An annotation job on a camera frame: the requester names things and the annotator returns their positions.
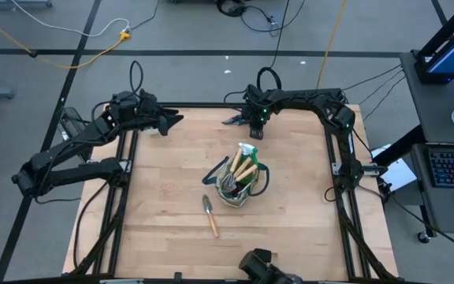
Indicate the black red garden gloves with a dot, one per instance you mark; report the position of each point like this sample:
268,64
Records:
238,191

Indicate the grey keyboard cart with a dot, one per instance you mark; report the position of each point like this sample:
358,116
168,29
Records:
443,209

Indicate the silver aluminium bracket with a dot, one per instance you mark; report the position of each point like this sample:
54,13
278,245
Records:
120,281

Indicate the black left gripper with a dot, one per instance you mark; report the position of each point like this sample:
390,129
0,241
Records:
148,114

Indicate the cream green canvas gardening bag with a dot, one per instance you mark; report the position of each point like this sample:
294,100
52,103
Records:
233,201

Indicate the black backlit keyboard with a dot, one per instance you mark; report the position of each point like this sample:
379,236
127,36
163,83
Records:
453,167

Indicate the grey desk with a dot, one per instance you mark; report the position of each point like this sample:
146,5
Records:
436,102

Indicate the dark pruning shears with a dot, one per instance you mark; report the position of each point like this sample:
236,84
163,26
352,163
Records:
233,121

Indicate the white paper sheet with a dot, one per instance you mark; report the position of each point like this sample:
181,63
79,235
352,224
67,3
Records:
398,173

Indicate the black aluminium table frame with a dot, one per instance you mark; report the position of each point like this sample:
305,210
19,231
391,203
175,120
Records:
203,105

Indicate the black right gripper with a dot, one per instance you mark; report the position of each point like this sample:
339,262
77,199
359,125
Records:
256,114

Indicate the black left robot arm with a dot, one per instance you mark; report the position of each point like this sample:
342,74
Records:
73,173

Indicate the black table clamp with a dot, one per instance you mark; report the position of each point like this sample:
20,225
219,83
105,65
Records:
177,277

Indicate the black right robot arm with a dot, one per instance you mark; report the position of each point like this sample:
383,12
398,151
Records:
309,98

